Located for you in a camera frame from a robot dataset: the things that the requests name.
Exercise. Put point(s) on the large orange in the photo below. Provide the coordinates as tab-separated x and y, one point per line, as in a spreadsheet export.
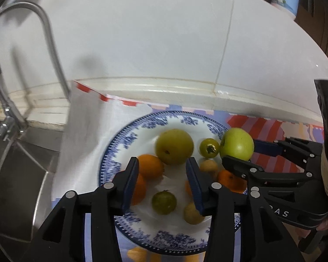
140	189

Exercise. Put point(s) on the green persimmon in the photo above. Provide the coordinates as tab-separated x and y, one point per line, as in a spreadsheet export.
207	147

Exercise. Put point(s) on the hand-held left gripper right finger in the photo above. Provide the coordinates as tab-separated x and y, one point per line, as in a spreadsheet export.
194	185

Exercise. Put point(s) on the white cloth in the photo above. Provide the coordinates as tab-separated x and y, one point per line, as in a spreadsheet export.
82	131

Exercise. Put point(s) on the small tangerine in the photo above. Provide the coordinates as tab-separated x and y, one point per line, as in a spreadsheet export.
229	181
150	166

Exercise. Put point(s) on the green apple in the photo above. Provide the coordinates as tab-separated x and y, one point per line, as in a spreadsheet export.
236	143
175	146

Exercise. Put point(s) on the pale yellow fruit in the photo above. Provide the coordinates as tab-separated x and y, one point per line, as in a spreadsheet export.
209	166
191	214

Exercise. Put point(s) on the person's right hand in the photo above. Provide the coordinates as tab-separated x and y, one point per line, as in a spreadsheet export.
324	225

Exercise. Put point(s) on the small green fruit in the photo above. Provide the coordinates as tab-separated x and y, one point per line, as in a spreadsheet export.
164	202

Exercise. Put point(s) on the colourful patterned mat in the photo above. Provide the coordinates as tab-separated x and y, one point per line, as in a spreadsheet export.
265	128

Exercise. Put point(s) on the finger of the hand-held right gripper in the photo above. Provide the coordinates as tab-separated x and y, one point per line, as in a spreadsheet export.
237	165
265	147

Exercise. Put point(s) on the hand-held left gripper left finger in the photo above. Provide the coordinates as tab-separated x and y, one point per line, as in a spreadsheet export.
132	180

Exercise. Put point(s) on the blue and white plate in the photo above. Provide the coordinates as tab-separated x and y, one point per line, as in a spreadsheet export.
142	142

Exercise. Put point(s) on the gooseneck steel faucet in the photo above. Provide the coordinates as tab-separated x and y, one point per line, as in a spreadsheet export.
47	32

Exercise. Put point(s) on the stainless steel sink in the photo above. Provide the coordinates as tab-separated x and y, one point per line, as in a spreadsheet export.
16	182

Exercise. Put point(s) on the chrome kitchen faucet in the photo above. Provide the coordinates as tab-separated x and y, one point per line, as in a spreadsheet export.
5	114

